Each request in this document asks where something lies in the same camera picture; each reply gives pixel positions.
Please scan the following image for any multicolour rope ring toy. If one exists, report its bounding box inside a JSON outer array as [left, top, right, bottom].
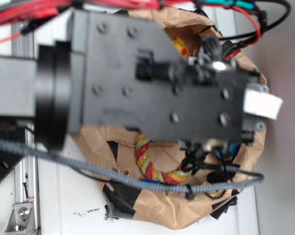
[[135, 134, 192, 185]]

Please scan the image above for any black cable loop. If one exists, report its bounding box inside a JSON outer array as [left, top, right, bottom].
[[218, 0, 292, 41]]

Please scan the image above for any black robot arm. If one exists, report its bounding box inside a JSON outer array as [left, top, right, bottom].
[[0, 10, 266, 149]]

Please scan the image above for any white tape label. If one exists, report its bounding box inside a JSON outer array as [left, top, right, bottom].
[[243, 89, 283, 120]]

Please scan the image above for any grey braided cable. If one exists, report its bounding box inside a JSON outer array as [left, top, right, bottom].
[[0, 137, 265, 194]]

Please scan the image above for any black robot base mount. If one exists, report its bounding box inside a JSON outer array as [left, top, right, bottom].
[[0, 122, 29, 188]]

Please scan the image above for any blue ball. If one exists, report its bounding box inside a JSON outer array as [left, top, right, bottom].
[[213, 144, 241, 161]]

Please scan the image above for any red wire bundle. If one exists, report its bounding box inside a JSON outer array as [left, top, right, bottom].
[[0, 0, 263, 46]]

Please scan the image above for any yellow rubber duck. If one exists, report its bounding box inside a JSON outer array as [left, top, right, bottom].
[[172, 37, 188, 57]]

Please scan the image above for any brown paper bag container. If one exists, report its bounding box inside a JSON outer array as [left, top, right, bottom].
[[71, 6, 268, 230]]

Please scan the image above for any aluminium extrusion rail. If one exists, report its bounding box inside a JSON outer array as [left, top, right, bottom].
[[11, 32, 41, 235]]

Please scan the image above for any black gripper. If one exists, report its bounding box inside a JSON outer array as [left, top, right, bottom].
[[83, 13, 267, 146]]

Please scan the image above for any metal corner bracket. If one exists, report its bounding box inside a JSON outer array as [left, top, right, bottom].
[[4, 202, 37, 235]]

